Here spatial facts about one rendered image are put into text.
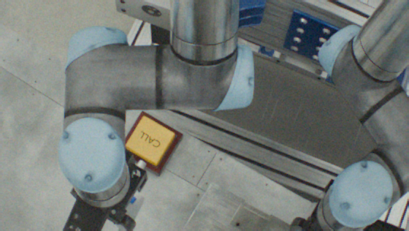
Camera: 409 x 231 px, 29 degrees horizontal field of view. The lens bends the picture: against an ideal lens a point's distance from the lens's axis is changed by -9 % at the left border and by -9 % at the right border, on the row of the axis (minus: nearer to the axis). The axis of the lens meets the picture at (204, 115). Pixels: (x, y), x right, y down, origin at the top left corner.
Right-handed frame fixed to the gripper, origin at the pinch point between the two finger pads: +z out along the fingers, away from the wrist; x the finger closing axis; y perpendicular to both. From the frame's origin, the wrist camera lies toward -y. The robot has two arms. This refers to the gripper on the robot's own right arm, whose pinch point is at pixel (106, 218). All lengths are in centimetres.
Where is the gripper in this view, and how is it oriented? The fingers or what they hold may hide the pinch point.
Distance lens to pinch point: 125.6
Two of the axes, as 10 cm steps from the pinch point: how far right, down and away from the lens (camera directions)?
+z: -0.3, 2.8, 9.6
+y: 5.0, -8.3, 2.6
